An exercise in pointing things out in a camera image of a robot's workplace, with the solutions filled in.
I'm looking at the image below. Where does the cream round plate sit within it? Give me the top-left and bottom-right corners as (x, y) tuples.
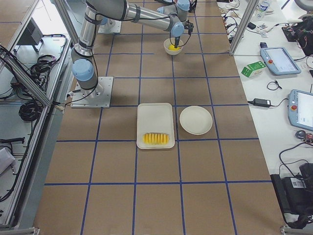
(179, 106), (213, 135)

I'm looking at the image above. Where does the small black cable loop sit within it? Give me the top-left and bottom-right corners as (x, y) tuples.
(267, 80), (282, 91)

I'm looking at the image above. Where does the white deep bowl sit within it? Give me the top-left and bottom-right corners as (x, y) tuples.
(163, 38), (184, 55)

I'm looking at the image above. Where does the cream rectangular tray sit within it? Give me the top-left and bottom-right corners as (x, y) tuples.
(136, 103), (175, 149)

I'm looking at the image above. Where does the black cable bundle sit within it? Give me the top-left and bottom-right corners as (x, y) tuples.
(19, 100), (42, 122)

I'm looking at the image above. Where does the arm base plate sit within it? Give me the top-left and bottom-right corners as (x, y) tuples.
(98, 21), (122, 34)
(70, 77), (113, 108)

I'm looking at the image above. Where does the green white carton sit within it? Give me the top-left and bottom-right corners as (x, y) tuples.
(241, 61), (266, 78)

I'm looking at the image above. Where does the aluminium frame post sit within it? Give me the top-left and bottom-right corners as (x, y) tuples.
(229, 0), (259, 55)

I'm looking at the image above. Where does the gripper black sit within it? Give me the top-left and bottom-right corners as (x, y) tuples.
(174, 20), (194, 48)

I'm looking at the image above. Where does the sliced yellow fruit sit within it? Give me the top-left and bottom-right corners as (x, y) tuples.
(142, 133), (169, 145)

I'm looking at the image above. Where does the yellow lemon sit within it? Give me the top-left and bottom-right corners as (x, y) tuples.
(168, 44), (180, 51)

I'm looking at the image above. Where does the blue teach pendant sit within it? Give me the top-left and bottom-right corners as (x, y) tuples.
(260, 47), (301, 75)
(288, 89), (313, 131)

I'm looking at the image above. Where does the grey electronics box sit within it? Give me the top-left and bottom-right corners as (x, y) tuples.
(13, 18), (43, 52)

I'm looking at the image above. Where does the blue teach pendant upper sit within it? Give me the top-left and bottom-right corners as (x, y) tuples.
(260, 47), (301, 75)

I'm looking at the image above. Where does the black power adapter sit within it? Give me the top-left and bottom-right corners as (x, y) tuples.
(248, 98), (271, 108)

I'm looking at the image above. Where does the blue teach pendant lower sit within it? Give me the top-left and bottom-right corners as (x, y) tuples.
(288, 89), (313, 131)

